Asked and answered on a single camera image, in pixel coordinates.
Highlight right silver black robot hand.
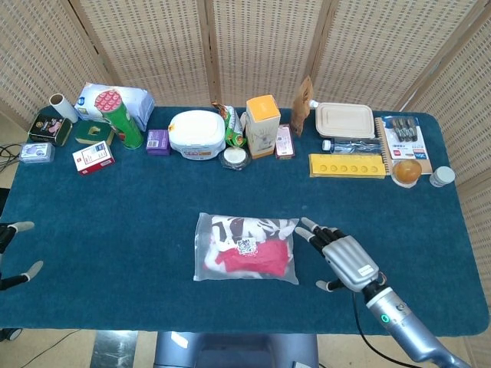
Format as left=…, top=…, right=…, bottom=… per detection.
left=295, top=216, right=387, bottom=294

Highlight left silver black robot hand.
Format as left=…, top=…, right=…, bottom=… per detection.
left=0, top=220, right=44, bottom=292

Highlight red white patterned garment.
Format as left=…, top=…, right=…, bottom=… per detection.
left=205, top=216, right=292, bottom=277

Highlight frosted plastic zip bag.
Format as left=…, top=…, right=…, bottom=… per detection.
left=193, top=212, right=300, bottom=285

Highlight green snack packet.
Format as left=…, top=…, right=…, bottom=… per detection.
left=212, top=101, right=247, bottom=150

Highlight clear plastic pack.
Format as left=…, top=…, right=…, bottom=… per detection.
left=18, top=142, right=56, bottom=165

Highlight yellow dimpled tray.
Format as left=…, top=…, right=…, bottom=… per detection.
left=308, top=153, right=387, bottom=179

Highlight red white carton box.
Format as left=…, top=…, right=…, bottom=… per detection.
left=71, top=140, right=117, bottom=176

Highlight orange jelly cup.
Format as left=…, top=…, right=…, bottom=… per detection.
left=391, top=159, right=423, bottom=189

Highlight grey caster wheel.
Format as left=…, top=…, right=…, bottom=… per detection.
left=0, top=326, right=22, bottom=343

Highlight dark green square tin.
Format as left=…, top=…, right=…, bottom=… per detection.
left=74, top=120, right=115, bottom=146

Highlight clear water bottle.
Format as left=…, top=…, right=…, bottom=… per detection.
left=321, top=137, right=384, bottom=154

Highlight kraft spiral notebook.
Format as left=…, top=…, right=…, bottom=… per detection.
left=374, top=116, right=433, bottom=176

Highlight small white jar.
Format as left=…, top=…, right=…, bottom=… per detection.
left=429, top=166, right=456, bottom=189

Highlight white paper roll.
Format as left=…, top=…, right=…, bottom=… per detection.
left=48, top=93, right=80, bottom=124

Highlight binder clips blister pack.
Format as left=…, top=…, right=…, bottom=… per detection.
left=384, top=116, right=430, bottom=161

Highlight blue carpet table cover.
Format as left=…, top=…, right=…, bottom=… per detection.
left=0, top=105, right=490, bottom=338

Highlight pink small box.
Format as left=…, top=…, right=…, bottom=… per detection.
left=275, top=123, right=296, bottom=159

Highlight beige lidded food container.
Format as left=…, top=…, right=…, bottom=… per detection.
left=315, top=102, right=376, bottom=140

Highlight green chips can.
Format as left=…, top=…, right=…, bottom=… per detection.
left=94, top=88, right=145, bottom=151

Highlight grey robot torso base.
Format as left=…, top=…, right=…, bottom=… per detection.
left=153, top=331, right=320, bottom=368

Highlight small dark bowl white lid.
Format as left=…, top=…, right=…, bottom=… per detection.
left=220, top=146, right=253, bottom=172

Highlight orange cream diffuser box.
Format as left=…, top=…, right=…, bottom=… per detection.
left=245, top=94, right=282, bottom=160

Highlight shiny metal floor plate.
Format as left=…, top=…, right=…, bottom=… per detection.
left=93, top=330, right=139, bottom=368

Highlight brown spout pouch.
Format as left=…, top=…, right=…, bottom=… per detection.
left=290, top=75, right=319, bottom=138

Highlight purple small box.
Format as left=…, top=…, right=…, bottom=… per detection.
left=146, top=129, right=171, bottom=156

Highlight white blue tissue pack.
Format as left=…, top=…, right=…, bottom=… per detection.
left=74, top=82, right=156, bottom=132

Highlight white wet wipes tub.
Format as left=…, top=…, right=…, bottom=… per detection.
left=168, top=110, right=226, bottom=161

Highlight woven folding screen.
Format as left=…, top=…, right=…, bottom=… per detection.
left=0, top=0, right=491, bottom=368

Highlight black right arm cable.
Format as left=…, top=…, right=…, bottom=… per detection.
left=351, top=293, right=414, bottom=368

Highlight black floor cables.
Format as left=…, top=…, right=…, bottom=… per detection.
left=0, top=142, right=25, bottom=176

